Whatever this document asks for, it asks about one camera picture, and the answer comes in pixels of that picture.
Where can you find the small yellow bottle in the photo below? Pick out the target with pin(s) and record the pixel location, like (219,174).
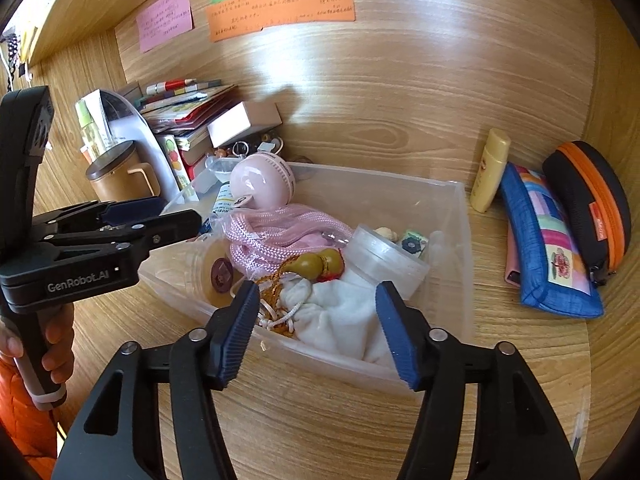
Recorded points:
(490,170)

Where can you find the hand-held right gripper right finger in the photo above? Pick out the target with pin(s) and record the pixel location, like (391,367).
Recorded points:
(395,335)

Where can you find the small white box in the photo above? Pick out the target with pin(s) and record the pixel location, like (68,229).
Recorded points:
(240,122)

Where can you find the black orange zip case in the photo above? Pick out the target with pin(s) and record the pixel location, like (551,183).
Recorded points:
(595,200)

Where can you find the small beige shell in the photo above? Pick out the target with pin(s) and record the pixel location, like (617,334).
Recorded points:
(385,233)

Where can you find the orange paper note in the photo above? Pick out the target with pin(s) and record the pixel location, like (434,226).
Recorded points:
(280,7)

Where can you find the fruit print box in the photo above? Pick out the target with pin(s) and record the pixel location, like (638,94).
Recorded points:
(175,160)

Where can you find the stack of books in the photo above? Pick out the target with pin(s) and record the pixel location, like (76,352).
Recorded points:
(190,110)

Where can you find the person's left hand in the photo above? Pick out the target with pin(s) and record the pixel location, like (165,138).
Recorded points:
(60,340)

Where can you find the brown mug with lid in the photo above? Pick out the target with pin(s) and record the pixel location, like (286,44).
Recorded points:
(115,175)

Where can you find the pink round jar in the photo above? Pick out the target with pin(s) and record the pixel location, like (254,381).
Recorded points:
(262,182)

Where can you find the round clear container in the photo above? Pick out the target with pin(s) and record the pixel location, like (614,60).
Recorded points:
(385,260)

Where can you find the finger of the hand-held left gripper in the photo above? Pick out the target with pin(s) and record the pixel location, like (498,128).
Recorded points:
(130,210)
(170,227)

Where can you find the white cloth pouch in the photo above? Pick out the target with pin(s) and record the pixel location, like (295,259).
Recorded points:
(340,320)

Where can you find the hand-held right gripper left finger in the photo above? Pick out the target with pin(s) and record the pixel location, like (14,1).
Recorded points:
(240,335)

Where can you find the pink paper note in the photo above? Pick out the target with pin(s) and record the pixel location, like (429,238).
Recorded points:
(165,17)

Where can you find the wooden shelf board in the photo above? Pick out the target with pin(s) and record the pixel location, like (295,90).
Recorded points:
(75,5)

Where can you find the blue patchwork pencil case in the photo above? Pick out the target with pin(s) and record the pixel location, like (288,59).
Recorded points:
(540,240)

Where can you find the red pencil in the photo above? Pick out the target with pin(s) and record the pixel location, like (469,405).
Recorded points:
(172,85)

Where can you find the clear plastic box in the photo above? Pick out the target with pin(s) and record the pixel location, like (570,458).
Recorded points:
(445,270)

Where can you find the gourd charm with tassel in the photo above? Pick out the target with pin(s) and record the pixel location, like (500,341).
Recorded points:
(315,262)

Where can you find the person's left forearm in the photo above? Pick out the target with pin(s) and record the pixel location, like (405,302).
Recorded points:
(20,425)

